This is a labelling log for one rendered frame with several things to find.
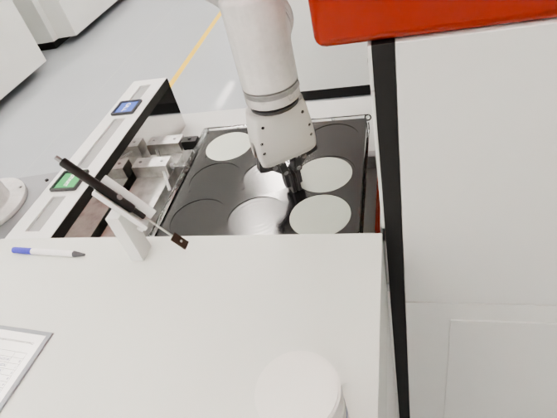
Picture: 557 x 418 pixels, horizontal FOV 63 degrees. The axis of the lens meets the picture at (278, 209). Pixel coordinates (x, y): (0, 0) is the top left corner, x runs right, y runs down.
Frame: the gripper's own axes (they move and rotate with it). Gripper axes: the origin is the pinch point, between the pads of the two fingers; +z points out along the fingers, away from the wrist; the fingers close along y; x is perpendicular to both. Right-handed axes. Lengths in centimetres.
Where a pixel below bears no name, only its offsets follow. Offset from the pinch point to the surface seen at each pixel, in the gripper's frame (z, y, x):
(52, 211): -3.3, 40.0, -14.6
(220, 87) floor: 92, -37, -241
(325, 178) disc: 1.9, -5.5, 1.4
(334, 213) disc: 2.0, -2.5, 10.1
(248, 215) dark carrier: 2.1, 9.6, 1.6
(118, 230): -10.7, 27.8, 8.4
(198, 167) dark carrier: 2.1, 13.1, -18.1
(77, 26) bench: 79, 44, -466
